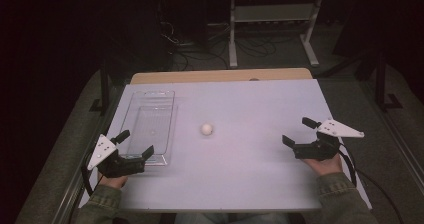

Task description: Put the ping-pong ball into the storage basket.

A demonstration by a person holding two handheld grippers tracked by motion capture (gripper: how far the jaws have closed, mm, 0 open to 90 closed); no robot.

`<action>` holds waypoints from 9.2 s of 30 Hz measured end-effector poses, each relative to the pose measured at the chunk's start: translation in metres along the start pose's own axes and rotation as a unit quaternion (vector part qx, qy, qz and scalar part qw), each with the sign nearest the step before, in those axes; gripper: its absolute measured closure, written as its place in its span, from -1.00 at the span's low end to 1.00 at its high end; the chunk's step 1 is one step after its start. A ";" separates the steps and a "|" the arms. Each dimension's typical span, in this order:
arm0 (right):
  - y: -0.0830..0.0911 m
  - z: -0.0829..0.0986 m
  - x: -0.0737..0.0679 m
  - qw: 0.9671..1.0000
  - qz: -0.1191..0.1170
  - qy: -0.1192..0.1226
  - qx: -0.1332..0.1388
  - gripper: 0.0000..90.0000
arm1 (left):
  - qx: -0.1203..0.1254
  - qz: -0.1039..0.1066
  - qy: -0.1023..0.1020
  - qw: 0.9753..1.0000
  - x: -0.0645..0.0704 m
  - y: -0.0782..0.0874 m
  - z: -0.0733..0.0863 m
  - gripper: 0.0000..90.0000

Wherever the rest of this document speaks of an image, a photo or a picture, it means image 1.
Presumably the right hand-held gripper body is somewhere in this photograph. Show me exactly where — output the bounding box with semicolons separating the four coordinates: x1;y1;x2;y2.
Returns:
293;118;366;162

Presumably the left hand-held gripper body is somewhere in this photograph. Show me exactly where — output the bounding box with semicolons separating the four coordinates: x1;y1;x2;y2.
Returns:
86;133;148;179

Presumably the person's left hand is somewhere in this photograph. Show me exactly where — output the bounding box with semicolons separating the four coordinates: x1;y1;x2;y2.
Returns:
98;173;130;190

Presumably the person's right hand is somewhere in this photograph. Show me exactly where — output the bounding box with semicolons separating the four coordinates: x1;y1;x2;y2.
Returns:
301;153;345;177

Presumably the clear plastic container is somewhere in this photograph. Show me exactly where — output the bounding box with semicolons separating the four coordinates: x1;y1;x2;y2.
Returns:
118;89;180;167

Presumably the black metal stand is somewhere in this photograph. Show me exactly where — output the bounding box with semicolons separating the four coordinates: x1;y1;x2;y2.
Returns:
373;49;404;112
88;59;113;116

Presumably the white ball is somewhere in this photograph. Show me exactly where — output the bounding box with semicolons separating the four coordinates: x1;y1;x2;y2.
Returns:
200;122;215;137

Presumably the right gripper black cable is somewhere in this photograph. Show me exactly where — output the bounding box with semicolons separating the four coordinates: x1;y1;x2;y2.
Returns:
337;143;406;224

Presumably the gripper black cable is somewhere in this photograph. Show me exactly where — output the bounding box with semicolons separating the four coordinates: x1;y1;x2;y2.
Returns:
337;143;406;224
80;153;101;197

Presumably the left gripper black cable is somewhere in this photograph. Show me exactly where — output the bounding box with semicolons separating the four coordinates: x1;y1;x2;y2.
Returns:
80;153;101;197

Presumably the aluminium frame rail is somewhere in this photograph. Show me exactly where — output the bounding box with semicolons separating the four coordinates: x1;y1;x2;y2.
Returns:
49;93;116;224
361;79;424;193

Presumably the tangle of floor cables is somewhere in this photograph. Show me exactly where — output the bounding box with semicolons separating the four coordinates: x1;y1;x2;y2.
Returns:
159;19;278;72

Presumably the white metal frame stand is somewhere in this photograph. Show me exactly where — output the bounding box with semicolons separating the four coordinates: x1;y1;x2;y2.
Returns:
227;0;326;69

